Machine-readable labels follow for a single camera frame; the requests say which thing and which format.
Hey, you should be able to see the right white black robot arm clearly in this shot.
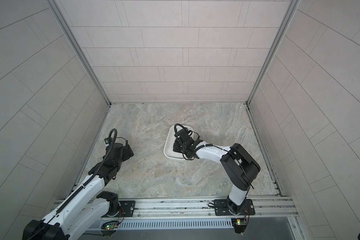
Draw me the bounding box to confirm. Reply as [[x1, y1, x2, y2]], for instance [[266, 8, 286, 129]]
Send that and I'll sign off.
[[168, 124, 261, 216]]

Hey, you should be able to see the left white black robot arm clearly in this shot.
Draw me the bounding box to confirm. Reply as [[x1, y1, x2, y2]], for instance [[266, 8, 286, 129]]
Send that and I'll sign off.
[[22, 143, 135, 240]]

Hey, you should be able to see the white rectangular plastic bin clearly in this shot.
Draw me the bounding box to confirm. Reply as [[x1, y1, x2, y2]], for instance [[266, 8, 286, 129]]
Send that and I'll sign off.
[[163, 124, 196, 162]]

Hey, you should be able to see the left green circuit board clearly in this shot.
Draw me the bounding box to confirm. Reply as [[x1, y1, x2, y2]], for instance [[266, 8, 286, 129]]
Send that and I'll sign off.
[[101, 221, 119, 231]]

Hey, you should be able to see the right circuit board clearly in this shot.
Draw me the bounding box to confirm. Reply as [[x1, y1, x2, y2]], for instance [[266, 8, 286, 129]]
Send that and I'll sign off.
[[231, 218, 248, 228]]

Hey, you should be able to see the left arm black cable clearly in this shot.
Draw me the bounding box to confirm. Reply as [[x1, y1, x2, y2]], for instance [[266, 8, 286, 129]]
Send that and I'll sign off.
[[89, 128, 118, 184]]

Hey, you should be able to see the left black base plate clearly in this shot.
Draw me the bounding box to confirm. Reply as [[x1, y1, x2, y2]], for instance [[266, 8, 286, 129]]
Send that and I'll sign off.
[[103, 201, 136, 218]]

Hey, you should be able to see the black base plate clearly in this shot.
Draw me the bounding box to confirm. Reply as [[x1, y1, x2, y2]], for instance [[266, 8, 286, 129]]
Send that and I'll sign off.
[[103, 201, 136, 218], [208, 199, 256, 216]]

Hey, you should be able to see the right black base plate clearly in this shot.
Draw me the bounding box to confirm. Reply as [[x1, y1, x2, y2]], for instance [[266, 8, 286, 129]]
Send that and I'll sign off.
[[208, 199, 256, 216]]

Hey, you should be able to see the aluminium mounting rail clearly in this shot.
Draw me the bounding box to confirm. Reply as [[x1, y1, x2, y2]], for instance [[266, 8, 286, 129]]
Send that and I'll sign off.
[[52, 196, 299, 221]]

